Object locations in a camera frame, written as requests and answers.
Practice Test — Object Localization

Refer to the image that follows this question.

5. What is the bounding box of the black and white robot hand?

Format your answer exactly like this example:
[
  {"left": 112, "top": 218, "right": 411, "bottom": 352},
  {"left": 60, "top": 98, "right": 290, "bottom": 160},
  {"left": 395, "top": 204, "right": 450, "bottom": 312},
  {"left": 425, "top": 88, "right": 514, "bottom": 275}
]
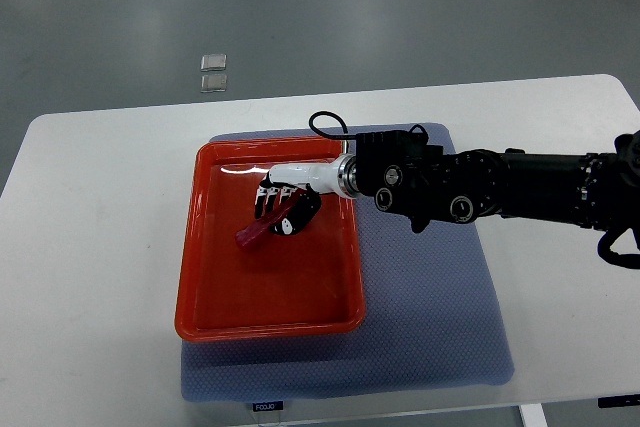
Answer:
[{"left": 254, "top": 154, "right": 355, "bottom": 236}]

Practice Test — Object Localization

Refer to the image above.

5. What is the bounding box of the red chili pepper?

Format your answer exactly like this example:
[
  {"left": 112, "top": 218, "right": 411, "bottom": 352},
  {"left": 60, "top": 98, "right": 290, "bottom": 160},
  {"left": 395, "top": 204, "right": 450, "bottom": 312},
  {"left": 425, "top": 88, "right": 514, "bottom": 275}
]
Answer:
[{"left": 235, "top": 189, "right": 303, "bottom": 251}]

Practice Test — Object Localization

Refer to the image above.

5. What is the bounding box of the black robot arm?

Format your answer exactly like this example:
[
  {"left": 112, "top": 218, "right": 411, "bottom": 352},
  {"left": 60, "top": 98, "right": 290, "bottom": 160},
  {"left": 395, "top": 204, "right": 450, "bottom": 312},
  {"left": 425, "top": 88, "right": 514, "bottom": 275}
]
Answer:
[{"left": 337, "top": 124, "right": 639, "bottom": 270}]

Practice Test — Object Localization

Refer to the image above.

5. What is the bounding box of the red plastic tray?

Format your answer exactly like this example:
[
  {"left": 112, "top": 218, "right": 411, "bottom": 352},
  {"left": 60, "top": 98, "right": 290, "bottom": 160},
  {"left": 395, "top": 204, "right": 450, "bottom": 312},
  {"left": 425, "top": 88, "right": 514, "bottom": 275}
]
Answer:
[{"left": 175, "top": 137, "right": 366, "bottom": 342}]

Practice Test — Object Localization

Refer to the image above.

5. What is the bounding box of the blue-grey mesh mat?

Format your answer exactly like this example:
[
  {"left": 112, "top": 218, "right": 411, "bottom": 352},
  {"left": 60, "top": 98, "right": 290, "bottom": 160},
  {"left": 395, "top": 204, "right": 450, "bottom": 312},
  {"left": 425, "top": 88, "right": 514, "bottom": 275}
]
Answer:
[{"left": 181, "top": 130, "right": 514, "bottom": 403}]

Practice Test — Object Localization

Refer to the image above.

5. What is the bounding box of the upper silver floor plate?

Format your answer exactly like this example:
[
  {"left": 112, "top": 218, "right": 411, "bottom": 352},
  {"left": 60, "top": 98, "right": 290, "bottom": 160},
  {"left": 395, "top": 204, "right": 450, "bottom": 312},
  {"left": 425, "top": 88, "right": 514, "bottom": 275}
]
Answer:
[{"left": 200, "top": 53, "right": 227, "bottom": 72}]

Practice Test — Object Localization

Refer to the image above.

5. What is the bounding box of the black mat label tag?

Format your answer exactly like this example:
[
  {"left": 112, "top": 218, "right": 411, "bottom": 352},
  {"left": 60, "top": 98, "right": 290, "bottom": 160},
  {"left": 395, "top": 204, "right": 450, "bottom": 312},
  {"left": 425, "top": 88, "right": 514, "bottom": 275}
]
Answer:
[{"left": 252, "top": 400, "right": 284, "bottom": 413}]

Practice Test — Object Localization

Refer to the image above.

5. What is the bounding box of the white table leg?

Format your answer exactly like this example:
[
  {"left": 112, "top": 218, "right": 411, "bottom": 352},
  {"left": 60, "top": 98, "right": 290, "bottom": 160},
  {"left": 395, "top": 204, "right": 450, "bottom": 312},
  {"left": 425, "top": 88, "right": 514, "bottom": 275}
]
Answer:
[{"left": 518, "top": 403, "right": 548, "bottom": 427}]

